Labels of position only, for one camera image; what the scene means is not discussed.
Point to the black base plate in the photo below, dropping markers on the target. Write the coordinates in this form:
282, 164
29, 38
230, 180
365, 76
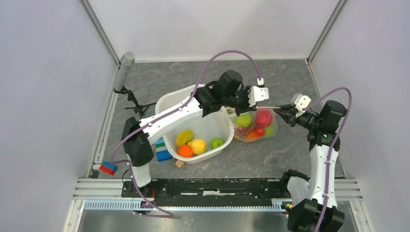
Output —
215, 192

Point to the aluminium rail frame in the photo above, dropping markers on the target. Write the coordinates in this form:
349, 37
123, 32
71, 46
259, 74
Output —
115, 194

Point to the black microphone tripod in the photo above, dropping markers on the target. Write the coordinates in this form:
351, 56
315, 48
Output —
138, 108

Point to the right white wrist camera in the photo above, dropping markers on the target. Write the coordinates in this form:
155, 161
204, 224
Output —
300, 102

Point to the orange fruit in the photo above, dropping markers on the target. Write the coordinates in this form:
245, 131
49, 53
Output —
185, 151

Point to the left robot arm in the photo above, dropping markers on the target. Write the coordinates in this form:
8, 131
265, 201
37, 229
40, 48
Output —
138, 136

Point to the red apple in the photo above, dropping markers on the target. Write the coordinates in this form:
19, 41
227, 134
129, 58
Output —
263, 118

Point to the yellow bumpy lemon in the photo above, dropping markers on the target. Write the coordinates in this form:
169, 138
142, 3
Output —
198, 146

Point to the red blue block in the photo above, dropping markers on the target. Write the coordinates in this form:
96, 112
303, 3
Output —
108, 168

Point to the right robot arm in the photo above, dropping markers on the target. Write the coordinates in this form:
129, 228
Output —
314, 203

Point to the small wooden cube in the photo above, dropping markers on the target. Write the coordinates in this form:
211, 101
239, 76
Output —
179, 164

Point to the white plastic basket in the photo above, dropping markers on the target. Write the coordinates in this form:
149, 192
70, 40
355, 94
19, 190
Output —
214, 125

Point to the small green lime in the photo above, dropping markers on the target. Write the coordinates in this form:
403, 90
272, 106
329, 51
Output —
216, 142

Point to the grey microphone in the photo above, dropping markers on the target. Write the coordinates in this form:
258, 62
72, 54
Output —
127, 61

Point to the green apple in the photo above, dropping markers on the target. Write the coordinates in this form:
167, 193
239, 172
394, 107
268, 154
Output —
244, 120

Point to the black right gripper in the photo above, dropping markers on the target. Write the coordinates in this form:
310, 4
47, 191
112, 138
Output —
285, 110

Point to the clear dotted zip bag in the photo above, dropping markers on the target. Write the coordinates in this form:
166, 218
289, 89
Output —
254, 125

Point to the blue green stacked blocks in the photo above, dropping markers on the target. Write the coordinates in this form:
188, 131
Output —
162, 154

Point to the red grape bunch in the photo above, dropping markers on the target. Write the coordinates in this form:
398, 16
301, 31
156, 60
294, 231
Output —
241, 132

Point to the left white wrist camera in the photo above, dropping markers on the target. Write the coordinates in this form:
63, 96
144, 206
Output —
258, 93

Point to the green pear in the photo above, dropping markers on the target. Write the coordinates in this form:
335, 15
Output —
270, 131

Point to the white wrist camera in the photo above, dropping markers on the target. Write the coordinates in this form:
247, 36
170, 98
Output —
258, 93
300, 102

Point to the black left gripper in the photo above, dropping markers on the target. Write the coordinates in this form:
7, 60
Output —
246, 108

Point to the red orange mango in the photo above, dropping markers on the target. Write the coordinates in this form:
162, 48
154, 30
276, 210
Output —
255, 134

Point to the yellow starfruit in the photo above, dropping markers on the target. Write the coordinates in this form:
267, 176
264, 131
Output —
184, 137

